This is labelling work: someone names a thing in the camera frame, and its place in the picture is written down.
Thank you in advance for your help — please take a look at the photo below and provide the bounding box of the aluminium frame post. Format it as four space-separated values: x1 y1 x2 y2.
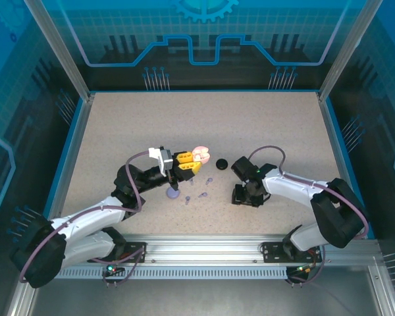
22 0 96 103
317 0 373 103

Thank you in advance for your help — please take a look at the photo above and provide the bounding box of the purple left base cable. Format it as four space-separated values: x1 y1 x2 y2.
93 246 147 288

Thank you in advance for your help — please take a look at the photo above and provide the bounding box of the blue table border strip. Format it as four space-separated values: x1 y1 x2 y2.
322 95 365 201
44 97 93 215

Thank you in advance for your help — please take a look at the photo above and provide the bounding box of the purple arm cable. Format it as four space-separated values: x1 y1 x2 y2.
18 149 152 284
248 145 370 240

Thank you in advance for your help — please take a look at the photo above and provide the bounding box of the pink earbud charging case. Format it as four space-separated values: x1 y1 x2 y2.
191 144 213 165

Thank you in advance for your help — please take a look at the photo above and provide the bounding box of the aluminium mounting rail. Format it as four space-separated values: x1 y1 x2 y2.
36 233 382 265

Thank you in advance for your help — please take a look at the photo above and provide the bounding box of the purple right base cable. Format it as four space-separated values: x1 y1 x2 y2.
288 251 324 287

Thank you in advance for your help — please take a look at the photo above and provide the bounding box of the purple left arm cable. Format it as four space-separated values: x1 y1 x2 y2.
18 149 152 284

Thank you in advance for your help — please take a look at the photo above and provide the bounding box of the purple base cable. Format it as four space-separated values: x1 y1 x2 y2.
288 251 324 287
93 246 147 288

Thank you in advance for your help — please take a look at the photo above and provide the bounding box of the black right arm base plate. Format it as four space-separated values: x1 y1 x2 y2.
261 241 323 263

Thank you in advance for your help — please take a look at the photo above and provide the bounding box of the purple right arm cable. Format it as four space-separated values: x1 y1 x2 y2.
248 145 370 240

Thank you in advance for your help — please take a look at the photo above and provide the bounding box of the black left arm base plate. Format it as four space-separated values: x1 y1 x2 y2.
87 242 148 263

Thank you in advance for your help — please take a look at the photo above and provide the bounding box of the slotted white cable duct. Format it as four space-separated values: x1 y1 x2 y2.
57 266 289 280

